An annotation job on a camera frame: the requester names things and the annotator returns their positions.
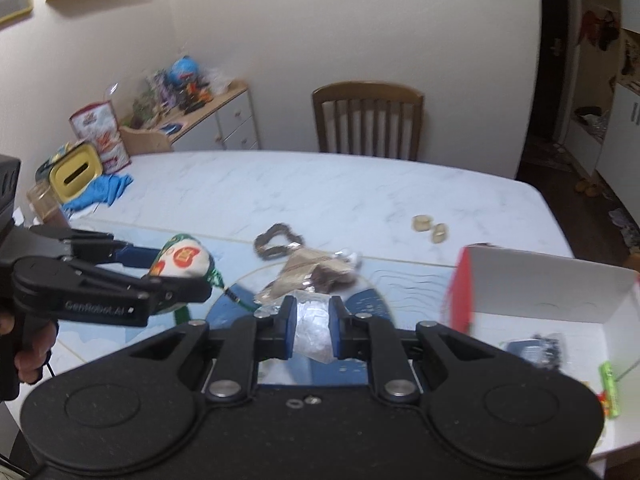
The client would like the dark wooden chair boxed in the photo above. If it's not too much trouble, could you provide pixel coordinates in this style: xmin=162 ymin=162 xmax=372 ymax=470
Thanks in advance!
xmin=311 ymin=81 xmax=425 ymax=162

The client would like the brown paper packet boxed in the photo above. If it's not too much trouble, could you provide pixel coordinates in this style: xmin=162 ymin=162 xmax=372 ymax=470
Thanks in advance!
xmin=254 ymin=248 xmax=359 ymax=304

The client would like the blue cloth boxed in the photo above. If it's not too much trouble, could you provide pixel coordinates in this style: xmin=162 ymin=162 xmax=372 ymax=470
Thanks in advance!
xmin=62 ymin=174 xmax=134 ymax=212

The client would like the white wall cabinet unit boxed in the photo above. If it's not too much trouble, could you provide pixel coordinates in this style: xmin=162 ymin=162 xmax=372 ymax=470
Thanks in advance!
xmin=564 ymin=0 xmax=639 ymax=219

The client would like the person's left hand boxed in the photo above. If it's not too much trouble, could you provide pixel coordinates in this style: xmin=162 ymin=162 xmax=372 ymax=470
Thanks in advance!
xmin=1 ymin=312 xmax=58 ymax=388

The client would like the blue globe toy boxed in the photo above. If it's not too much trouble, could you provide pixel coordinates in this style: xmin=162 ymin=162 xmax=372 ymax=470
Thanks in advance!
xmin=167 ymin=55 xmax=200 ymax=88

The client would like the bag of black beads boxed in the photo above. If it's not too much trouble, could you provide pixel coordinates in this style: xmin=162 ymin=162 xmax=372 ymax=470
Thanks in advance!
xmin=501 ymin=333 xmax=566 ymax=372

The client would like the green cylinder tube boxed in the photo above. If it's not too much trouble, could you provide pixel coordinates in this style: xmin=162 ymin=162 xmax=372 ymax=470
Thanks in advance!
xmin=599 ymin=361 xmax=620 ymax=419

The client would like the red white cardboard box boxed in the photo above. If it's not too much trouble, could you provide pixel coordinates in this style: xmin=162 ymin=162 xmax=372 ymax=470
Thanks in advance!
xmin=442 ymin=245 xmax=639 ymax=457

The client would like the red white snack bag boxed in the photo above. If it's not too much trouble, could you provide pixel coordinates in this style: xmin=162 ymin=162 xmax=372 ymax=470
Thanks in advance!
xmin=70 ymin=101 xmax=130 ymax=174

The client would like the white drawer sideboard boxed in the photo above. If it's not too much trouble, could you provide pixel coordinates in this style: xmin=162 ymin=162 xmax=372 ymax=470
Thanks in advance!
xmin=119 ymin=80 xmax=260 ymax=156

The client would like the beige tape roll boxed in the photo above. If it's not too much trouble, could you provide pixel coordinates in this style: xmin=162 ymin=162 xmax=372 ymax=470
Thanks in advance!
xmin=411 ymin=214 xmax=433 ymax=232
xmin=432 ymin=223 xmax=449 ymax=244

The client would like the blue illustrated table mat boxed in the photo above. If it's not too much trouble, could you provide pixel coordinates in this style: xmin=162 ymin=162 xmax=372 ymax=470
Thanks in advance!
xmin=51 ymin=234 xmax=454 ymax=386

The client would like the green white embroidered pouch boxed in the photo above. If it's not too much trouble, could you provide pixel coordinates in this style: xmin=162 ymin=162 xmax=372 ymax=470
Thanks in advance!
xmin=146 ymin=233 xmax=256 ymax=325

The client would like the orange small toy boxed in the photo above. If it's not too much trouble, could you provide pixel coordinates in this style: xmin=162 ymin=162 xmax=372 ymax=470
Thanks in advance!
xmin=598 ymin=391 xmax=612 ymax=418

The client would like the yellow tissue box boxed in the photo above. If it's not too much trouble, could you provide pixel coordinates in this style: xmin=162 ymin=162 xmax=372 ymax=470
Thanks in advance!
xmin=48 ymin=141 xmax=103 ymax=204

